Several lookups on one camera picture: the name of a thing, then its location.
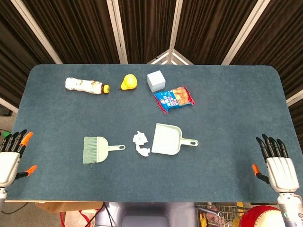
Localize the brown curtain partition screen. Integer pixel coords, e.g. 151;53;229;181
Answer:
0;0;303;114

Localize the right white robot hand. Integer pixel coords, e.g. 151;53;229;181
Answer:
252;133;300;193

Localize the pale blue foam cube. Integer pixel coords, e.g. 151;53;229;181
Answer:
146;70;166;92

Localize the light green hand broom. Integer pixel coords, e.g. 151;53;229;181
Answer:
82;136;126;166

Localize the yellow toy pear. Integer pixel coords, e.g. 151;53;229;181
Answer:
118;74;138;91

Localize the white labelled drink bottle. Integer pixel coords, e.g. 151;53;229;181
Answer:
65;77;110;95

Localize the white paper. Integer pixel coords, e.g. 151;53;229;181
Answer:
132;131;152;157

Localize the blue red snack bag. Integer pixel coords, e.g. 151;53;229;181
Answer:
153;85;196;115

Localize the brown cardboard box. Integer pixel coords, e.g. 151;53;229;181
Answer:
35;201;105;213

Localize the wire shopping cart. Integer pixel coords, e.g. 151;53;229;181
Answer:
195;202;244;227

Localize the lilac robot torso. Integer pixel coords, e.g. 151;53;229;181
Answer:
94;202;197;227

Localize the teal felt table mat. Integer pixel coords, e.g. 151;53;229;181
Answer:
0;63;303;203

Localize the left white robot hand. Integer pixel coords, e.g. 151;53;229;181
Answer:
0;129;38;188

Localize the light green dustpan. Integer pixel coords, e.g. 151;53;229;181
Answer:
151;122;199;156

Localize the red round ball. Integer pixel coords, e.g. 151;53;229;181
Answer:
238;205;285;227

